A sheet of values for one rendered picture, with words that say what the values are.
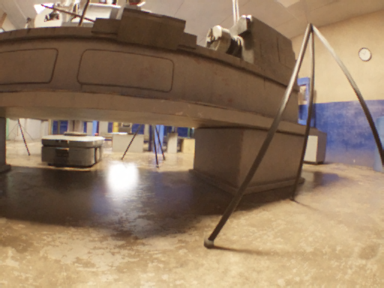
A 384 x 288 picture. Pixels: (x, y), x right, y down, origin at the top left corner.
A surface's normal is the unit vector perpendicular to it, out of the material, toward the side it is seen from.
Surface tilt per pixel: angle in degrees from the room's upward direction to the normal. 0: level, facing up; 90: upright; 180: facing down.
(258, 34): 90
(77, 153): 90
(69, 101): 90
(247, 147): 90
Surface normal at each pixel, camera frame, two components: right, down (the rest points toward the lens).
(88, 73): 0.42, 0.07
